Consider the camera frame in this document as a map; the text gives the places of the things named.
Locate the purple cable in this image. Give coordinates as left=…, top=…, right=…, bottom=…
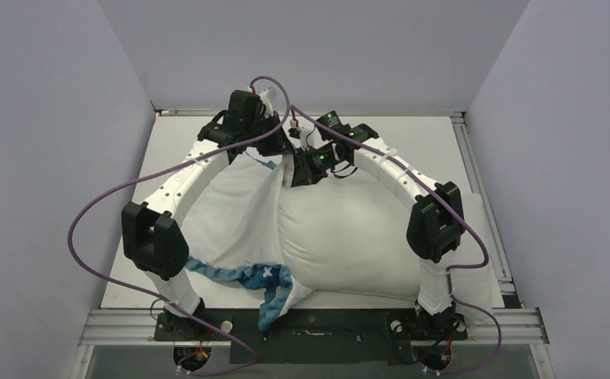
left=290, top=104, right=503, bottom=377
left=67, top=75, right=291, bottom=377

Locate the white knob on plate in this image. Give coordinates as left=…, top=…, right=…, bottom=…
left=220, top=320, right=233, bottom=333

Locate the aluminium rail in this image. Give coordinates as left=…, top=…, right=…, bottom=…
left=79, top=308, right=549, bottom=347
left=451, top=112, right=516, bottom=295

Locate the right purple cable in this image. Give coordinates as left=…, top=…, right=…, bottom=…
left=290, top=104, right=503, bottom=377

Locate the aluminium right side rail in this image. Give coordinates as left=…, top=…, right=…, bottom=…
left=451, top=112, right=516, bottom=295

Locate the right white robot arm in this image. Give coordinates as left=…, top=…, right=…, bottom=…
left=291, top=106, right=464, bottom=338

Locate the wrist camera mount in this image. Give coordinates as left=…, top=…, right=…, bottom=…
left=249, top=86, right=278, bottom=116
left=287, top=118, right=306, bottom=140

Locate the white pillow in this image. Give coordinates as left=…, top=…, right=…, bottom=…
left=277, top=170, right=494, bottom=323

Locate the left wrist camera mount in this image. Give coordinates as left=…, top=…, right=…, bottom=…
left=249, top=86, right=278, bottom=116

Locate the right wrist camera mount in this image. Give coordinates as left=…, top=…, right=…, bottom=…
left=287, top=118, right=306, bottom=140

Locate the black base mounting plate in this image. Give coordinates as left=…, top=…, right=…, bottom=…
left=154, top=308, right=468, bottom=365

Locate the white pillowcase with blue trim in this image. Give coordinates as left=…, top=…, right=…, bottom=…
left=182, top=155, right=312, bottom=332

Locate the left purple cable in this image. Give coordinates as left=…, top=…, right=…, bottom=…
left=67, top=75, right=291, bottom=377

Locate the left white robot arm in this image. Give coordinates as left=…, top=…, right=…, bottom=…
left=121, top=88, right=280, bottom=340

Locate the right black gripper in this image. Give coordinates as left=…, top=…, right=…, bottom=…
left=290, top=142, right=343, bottom=197

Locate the aluminium front rail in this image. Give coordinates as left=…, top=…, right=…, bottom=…
left=79, top=308, right=549, bottom=347

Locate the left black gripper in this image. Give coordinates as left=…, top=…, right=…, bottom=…
left=243, top=111, right=294, bottom=156

